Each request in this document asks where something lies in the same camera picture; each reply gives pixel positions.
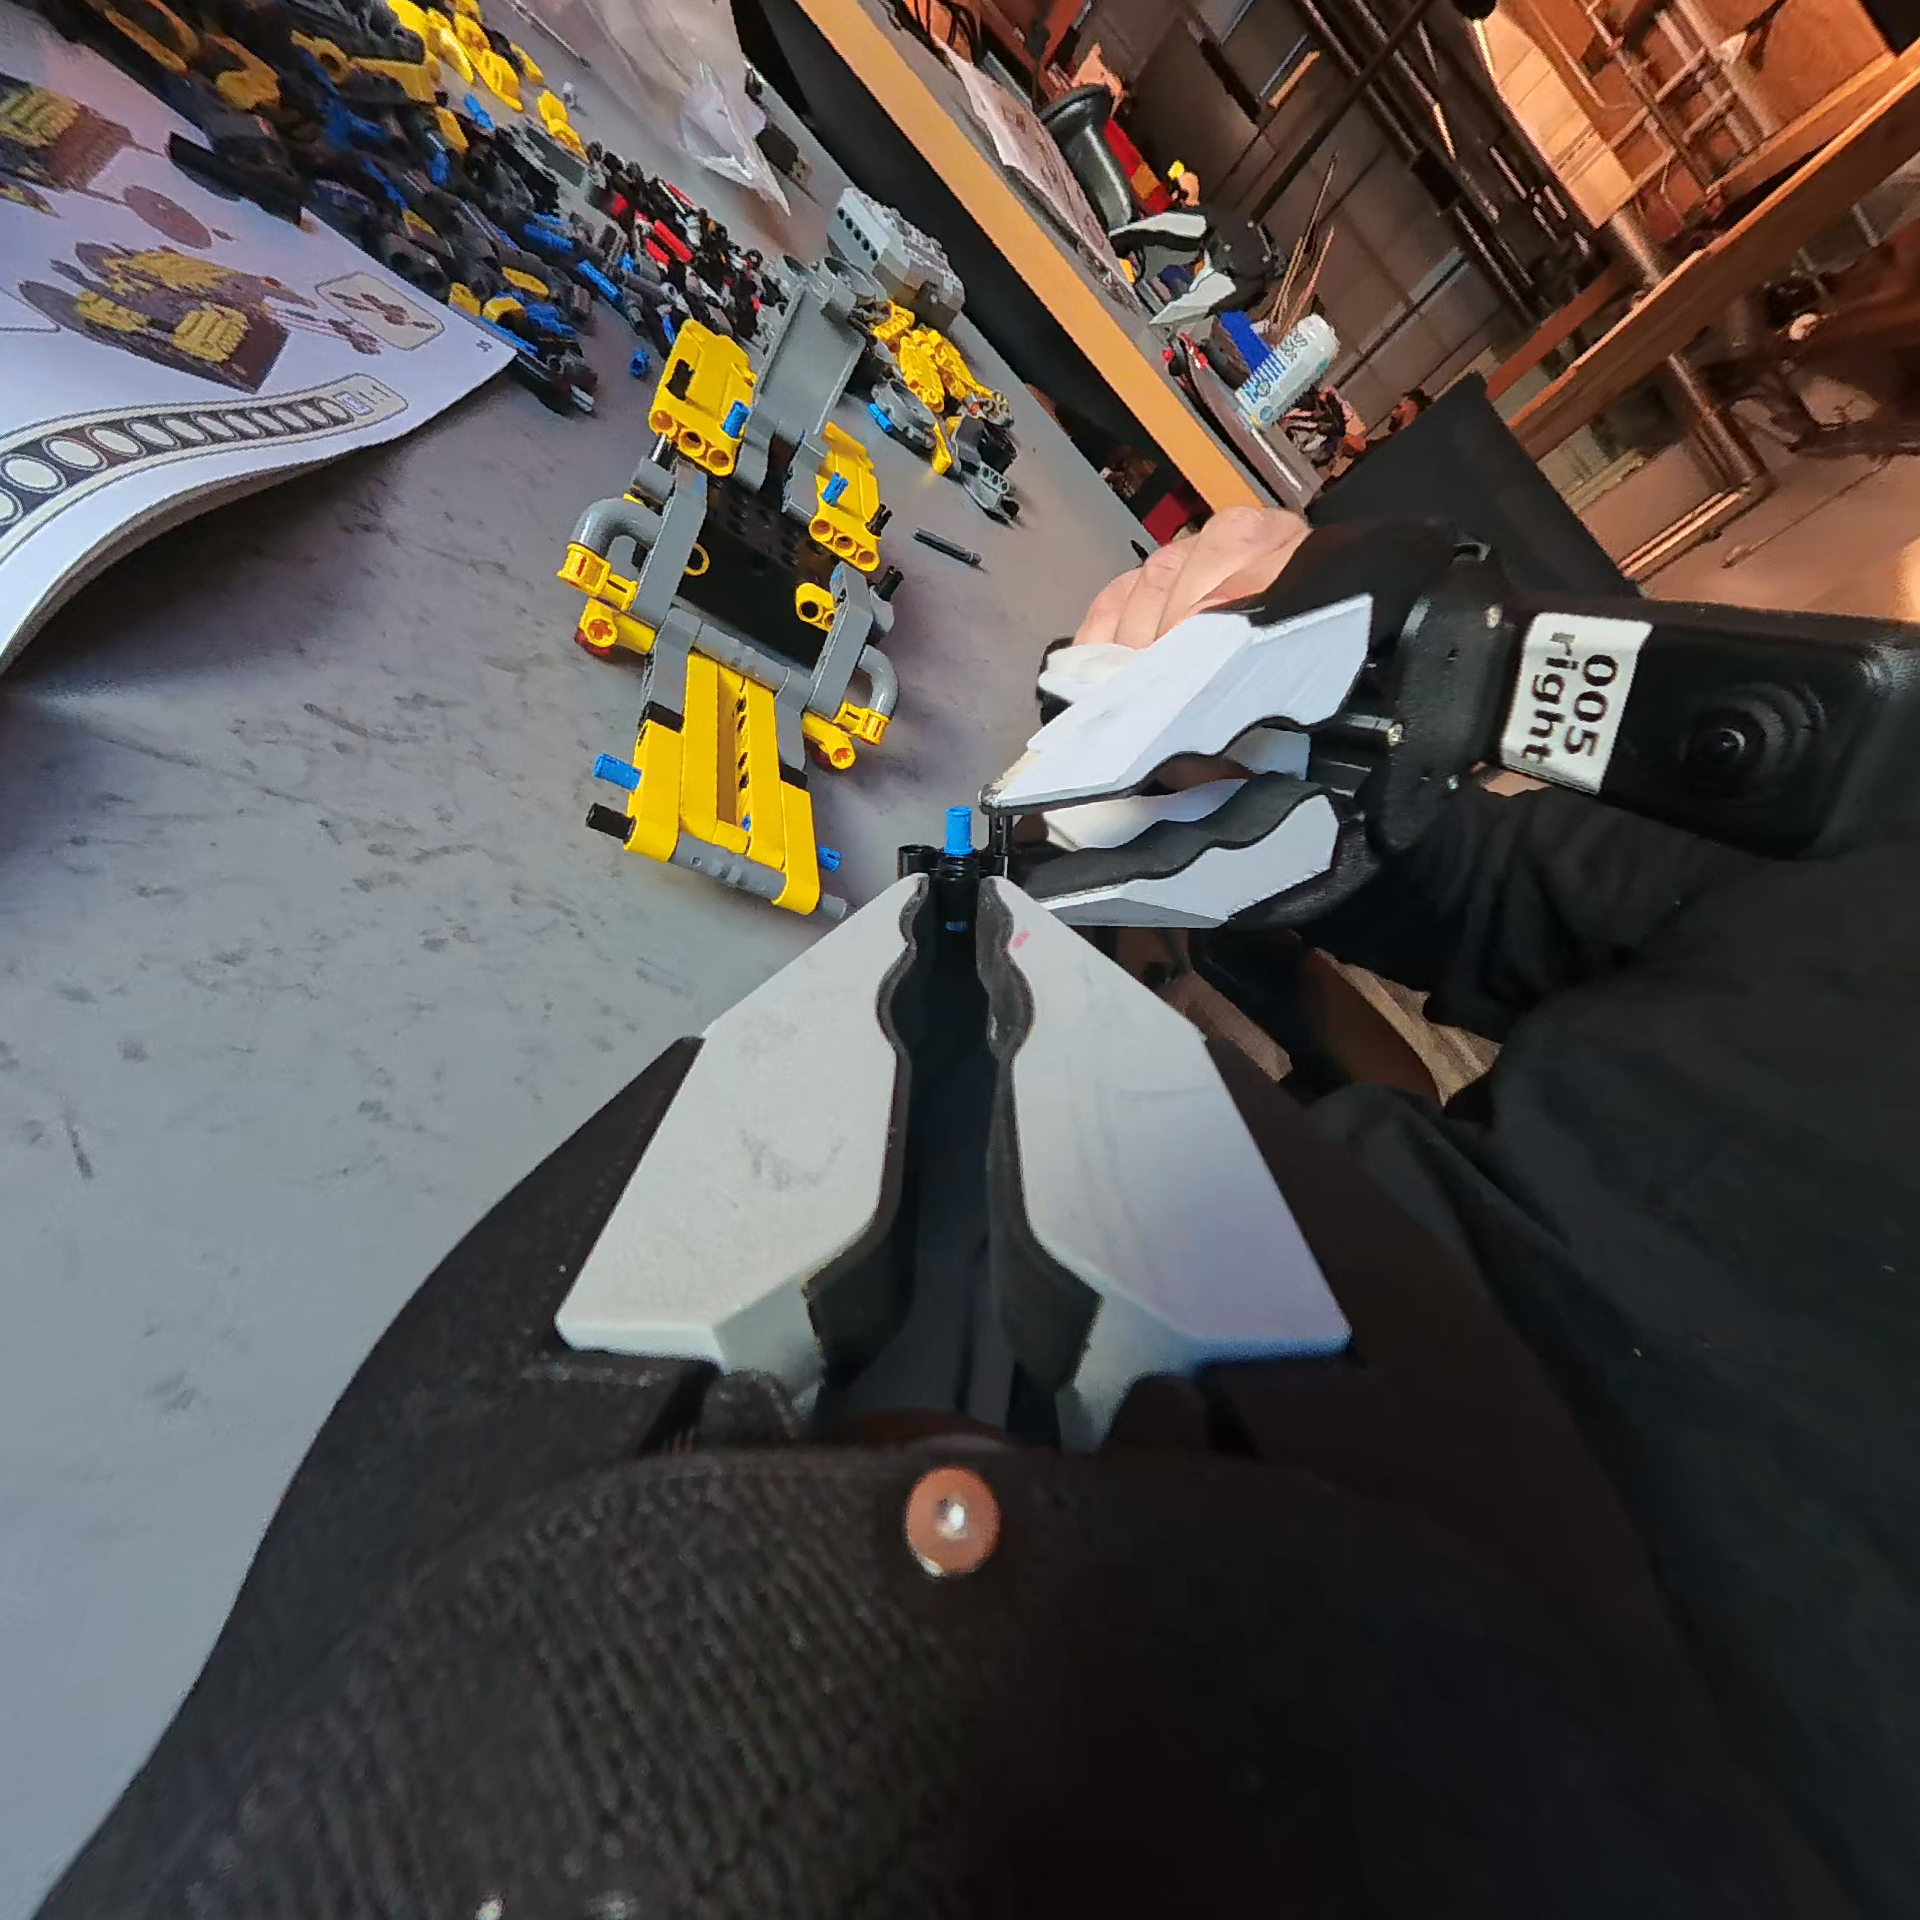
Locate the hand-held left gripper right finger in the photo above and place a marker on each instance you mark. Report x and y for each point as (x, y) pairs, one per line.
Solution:
(1154, 1185)

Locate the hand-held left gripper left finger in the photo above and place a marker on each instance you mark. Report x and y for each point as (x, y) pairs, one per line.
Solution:
(751, 1185)

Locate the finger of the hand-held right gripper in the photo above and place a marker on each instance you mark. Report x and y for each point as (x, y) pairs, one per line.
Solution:
(1201, 698)
(1213, 869)

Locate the black connector piece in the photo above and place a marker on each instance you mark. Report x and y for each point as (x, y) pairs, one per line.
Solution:
(954, 879)

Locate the person's right forearm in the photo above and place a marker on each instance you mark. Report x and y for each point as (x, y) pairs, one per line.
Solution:
(1440, 480)

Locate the grey desk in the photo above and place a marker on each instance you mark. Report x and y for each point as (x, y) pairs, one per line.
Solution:
(299, 930)

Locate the person's right hand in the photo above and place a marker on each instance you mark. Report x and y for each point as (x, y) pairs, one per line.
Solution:
(1201, 569)

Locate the black axle rod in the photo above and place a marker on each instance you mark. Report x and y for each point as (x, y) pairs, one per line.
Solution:
(948, 546)

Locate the white wipes canister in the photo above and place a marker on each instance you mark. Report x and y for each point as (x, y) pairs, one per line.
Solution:
(1287, 372)

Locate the yellow grey brick vehicle model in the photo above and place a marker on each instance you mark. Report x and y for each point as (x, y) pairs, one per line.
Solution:
(751, 585)

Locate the person's black jacket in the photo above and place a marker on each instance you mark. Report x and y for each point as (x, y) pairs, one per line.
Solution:
(1724, 1201)

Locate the dark table with wooden edge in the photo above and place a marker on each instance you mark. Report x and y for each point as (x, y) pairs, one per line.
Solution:
(1049, 253)

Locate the black rounded device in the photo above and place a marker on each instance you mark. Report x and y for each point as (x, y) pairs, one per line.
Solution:
(1092, 148)

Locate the printed paper sheet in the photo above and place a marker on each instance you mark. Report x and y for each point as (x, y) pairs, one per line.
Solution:
(1020, 128)

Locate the crumpled clear plastic bag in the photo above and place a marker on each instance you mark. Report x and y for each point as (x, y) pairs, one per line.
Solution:
(733, 135)

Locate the pile of loose building pieces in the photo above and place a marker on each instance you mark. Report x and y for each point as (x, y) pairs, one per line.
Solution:
(375, 164)

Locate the open instruction booklet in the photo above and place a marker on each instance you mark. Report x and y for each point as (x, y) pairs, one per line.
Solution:
(180, 375)

